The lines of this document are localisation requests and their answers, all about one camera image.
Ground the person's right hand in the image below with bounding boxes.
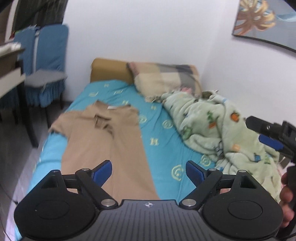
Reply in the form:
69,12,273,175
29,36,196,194
279,172,296,229

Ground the wooden desk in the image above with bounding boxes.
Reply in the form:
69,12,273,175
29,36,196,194
0,45,40,148

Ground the blue covered chair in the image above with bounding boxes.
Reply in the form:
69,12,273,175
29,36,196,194
0,28,38,109
25,24,69,109

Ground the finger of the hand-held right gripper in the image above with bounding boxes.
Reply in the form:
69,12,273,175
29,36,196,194
245,116,285,151

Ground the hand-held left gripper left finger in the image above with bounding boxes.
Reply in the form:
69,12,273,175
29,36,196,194
40,160,119,210

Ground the plaid pillow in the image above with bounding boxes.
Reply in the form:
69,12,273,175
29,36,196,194
127,61,202,103

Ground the bed with turquoise sheet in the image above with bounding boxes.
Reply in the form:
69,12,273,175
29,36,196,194
14,80,218,239

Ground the green printed fleece blanket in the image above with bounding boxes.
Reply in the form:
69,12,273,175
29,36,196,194
161,89,289,202

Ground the wall poster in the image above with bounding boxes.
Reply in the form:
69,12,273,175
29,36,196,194
232,0,296,52

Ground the beige shirt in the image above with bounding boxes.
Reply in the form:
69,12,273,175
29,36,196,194
48,100,160,201

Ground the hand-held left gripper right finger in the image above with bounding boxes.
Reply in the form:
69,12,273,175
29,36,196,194
179,160,259,210

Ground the mustard yellow pillow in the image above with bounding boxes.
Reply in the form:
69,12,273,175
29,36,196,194
90,58,135,84

